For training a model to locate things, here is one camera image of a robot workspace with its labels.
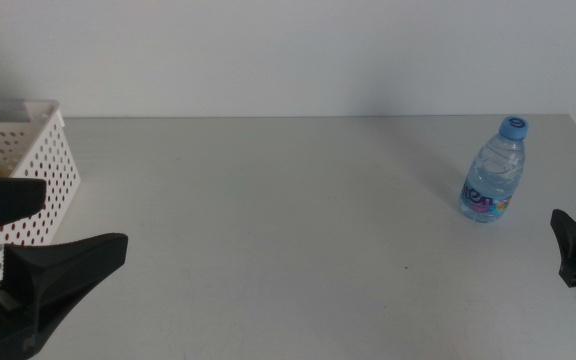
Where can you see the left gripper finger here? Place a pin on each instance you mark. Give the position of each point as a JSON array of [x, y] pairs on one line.
[[8, 202], [58, 265]]

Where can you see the clear water bottle blue cap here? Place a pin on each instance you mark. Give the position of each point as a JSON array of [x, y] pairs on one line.
[[493, 175]]

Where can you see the white perforated plastic basket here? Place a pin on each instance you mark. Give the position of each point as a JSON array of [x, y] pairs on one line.
[[38, 104]]

